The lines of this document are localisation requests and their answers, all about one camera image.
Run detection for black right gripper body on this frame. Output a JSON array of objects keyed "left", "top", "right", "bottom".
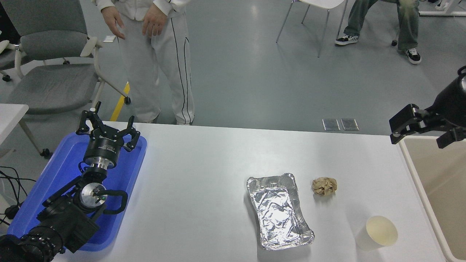
[{"left": 431, "top": 77, "right": 466, "bottom": 128}]

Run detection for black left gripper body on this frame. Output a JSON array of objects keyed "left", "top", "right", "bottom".
[{"left": 84, "top": 132, "right": 124, "bottom": 161}]

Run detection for white paper cup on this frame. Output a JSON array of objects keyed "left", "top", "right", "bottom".
[{"left": 355, "top": 215, "right": 398, "bottom": 251}]

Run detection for person's right hand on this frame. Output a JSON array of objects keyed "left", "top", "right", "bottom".
[{"left": 101, "top": 7, "right": 126, "bottom": 40}]

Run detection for person's left hand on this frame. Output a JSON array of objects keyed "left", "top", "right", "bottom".
[{"left": 141, "top": 4, "right": 168, "bottom": 38}]

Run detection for blue plastic tray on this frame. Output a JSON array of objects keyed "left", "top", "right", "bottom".
[{"left": 7, "top": 132, "right": 148, "bottom": 252}]

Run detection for large pale bin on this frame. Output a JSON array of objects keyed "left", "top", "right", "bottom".
[{"left": 399, "top": 135, "right": 466, "bottom": 262}]

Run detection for grey office chair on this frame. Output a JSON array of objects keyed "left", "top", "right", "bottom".
[
  {"left": 0, "top": 0, "right": 132, "bottom": 115},
  {"left": 0, "top": 39, "right": 22, "bottom": 82}
]

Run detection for person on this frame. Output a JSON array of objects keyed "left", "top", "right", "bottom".
[
  {"left": 335, "top": 0, "right": 422, "bottom": 65},
  {"left": 93, "top": 0, "right": 195, "bottom": 126}
]

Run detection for white side table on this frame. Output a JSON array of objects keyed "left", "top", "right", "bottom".
[{"left": 0, "top": 103, "right": 51, "bottom": 159}]

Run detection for white background table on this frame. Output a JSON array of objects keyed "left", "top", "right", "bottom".
[{"left": 419, "top": 0, "right": 466, "bottom": 17}]

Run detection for crumpled tan paper ball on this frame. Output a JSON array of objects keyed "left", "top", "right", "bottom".
[{"left": 312, "top": 177, "right": 338, "bottom": 197}]

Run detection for white metal-legged chair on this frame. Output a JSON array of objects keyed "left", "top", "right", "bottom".
[{"left": 276, "top": 0, "right": 348, "bottom": 58}]

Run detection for aluminium foil tray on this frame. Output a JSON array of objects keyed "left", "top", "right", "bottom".
[{"left": 246, "top": 173, "right": 315, "bottom": 251}]

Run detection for black floor cables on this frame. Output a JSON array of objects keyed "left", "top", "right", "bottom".
[{"left": 0, "top": 166, "right": 37, "bottom": 227}]

